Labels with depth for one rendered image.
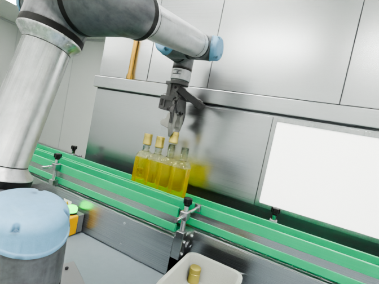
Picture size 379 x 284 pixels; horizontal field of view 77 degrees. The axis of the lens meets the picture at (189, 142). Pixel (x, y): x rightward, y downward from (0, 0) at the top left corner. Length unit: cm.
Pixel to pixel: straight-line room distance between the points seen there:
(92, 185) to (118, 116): 43
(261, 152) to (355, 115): 32
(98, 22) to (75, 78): 589
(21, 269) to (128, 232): 50
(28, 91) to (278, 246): 75
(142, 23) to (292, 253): 72
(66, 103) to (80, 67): 94
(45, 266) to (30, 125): 24
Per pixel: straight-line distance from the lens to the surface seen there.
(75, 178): 106
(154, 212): 83
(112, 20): 48
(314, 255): 82
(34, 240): 41
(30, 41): 54
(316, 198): 95
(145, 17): 50
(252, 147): 94
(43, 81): 52
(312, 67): 100
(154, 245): 83
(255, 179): 94
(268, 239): 82
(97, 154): 137
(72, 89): 637
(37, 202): 45
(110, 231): 93
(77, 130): 609
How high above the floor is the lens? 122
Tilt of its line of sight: 4 degrees down
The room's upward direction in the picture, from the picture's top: 11 degrees clockwise
